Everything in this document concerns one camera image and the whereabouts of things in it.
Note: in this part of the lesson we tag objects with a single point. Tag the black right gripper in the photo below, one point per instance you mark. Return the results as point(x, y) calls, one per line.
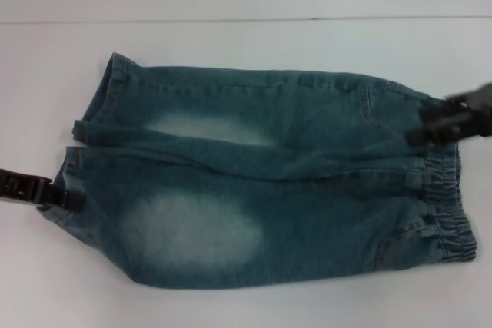
point(482, 113)

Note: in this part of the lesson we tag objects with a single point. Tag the blue denim shorts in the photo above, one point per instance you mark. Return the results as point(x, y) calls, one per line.
point(250, 209)

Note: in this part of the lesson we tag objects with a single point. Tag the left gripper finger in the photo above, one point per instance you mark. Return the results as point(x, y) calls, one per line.
point(23, 187)

